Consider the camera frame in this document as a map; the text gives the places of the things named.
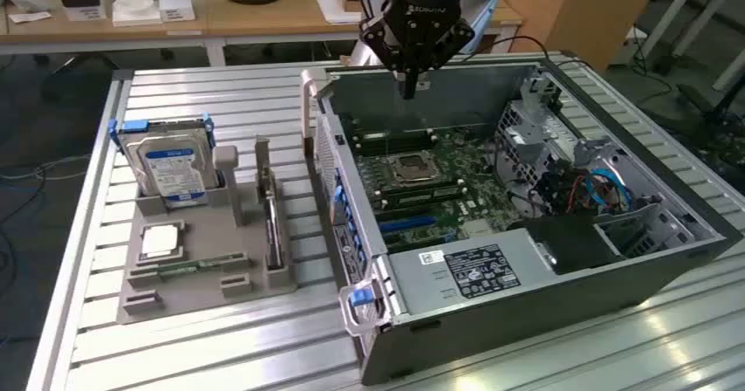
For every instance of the green graphics card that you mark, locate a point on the green graphics card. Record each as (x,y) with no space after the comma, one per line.
(272,225)

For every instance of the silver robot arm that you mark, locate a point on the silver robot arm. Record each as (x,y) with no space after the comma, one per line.
(364,54)

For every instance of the white paper stack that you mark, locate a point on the white paper stack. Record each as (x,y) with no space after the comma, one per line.
(335,9)

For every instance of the wooden desk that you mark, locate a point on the wooden desk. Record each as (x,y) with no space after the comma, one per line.
(262,15)

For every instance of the wooden cabinet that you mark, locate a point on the wooden cabinet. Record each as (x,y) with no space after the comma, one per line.
(593,11)

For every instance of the grey metal disk bay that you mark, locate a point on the grey metal disk bay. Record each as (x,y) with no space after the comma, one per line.
(524,146)

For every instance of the metal CPU socket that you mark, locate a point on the metal CPU socket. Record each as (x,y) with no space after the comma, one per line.
(415,166)

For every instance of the white labelled box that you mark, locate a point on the white labelled box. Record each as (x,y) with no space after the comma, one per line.
(175,9)

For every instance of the white box with round dish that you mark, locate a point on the white box with round dish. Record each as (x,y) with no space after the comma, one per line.
(136,9)

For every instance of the blue expansion slot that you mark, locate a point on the blue expansion slot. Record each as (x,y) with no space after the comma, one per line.
(407,224)

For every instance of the hard disk in blue caddy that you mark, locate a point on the hard disk in blue caddy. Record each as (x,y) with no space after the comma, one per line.
(168,164)

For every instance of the black and white box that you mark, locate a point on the black and white box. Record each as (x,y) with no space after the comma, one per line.
(82,9)

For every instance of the grey power supply unit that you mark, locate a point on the grey power supply unit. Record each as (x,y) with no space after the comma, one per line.
(419,286)

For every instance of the silver CPU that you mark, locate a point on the silver CPU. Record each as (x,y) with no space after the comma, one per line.
(159,240)

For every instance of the white paper slip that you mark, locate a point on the white paper slip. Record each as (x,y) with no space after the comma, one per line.
(30,17)

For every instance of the blue case latch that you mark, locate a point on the blue case latch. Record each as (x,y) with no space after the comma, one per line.
(362,298)

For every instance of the green RAM stick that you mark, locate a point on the green RAM stick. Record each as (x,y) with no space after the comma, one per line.
(192,266)

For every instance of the grey parts rack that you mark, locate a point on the grey parts rack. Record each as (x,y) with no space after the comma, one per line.
(198,286)

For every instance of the black open PC case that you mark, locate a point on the black open PC case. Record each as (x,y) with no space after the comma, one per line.
(524,321)

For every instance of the white desk frame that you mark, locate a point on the white desk frame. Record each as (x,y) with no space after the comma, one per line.
(660,33)

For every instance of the black plastic air duct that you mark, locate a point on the black plastic air duct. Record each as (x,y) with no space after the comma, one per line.
(564,242)

